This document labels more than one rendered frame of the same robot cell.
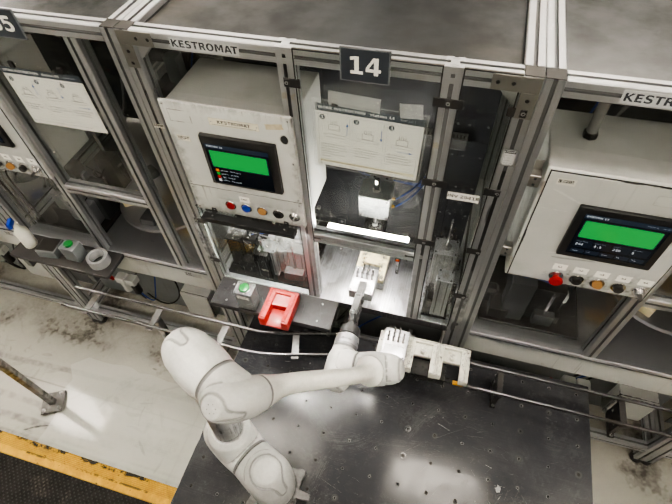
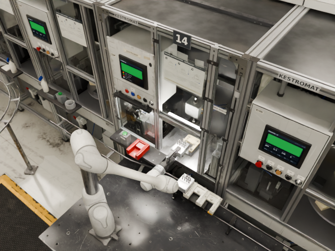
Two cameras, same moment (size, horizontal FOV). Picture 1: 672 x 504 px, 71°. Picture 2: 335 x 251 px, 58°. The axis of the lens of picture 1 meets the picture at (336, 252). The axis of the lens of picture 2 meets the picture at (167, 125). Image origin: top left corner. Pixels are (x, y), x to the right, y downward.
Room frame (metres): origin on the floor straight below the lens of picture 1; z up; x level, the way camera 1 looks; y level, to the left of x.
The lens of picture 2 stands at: (-0.45, -0.50, 2.86)
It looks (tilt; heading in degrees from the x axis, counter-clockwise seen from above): 45 degrees down; 18
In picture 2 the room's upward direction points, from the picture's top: straight up
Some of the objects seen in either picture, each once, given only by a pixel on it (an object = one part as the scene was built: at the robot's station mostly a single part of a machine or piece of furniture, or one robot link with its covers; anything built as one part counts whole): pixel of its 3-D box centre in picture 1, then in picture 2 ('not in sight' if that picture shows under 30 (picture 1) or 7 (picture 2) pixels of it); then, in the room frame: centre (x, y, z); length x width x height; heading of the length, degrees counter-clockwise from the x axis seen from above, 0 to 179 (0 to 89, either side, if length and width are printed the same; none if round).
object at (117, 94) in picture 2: (248, 222); (132, 100); (1.14, 0.31, 1.37); 0.36 x 0.04 x 0.04; 71
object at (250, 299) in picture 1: (247, 294); (126, 137); (1.10, 0.38, 0.97); 0.08 x 0.08 x 0.12; 71
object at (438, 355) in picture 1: (421, 359); (196, 195); (0.82, -0.32, 0.84); 0.36 x 0.14 x 0.10; 71
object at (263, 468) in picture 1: (268, 476); (101, 218); (0.41, 0.28, 0.85); 0.18 x 0.16 x 0.22; 45
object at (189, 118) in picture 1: (251, 146); (142, 66); (1.27, 0.26, 1.60); 0.42 x 0.29 x 0.46; 71
